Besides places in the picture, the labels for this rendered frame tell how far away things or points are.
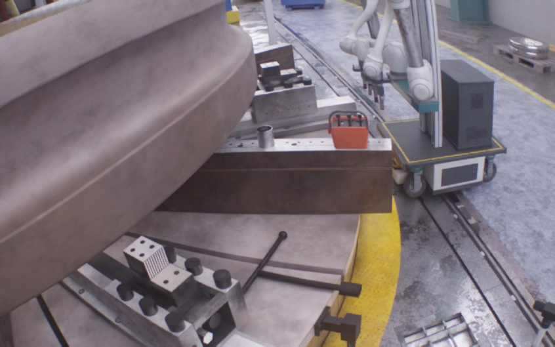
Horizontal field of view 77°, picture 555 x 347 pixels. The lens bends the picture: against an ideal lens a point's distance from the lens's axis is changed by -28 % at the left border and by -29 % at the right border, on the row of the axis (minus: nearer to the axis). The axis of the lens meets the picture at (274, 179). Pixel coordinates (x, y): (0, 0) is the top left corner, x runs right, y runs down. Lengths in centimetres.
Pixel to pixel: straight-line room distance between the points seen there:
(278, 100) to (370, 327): 176
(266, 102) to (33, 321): 224
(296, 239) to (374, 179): 49
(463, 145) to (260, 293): 178
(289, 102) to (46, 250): 228
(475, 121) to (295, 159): 139
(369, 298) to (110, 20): 186
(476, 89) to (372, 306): 159
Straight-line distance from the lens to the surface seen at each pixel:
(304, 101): 331
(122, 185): 162
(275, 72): 332
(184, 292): 156
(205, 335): 158
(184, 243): 249
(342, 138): 229
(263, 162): 241
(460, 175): 316
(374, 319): 232
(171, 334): 149
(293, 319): 194
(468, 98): 303
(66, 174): 158
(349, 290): 199
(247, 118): 341
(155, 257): 158
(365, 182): 239
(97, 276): 221
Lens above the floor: 174
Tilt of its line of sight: 30 degrees down
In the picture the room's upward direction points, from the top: 8 degrees counter-clockwise
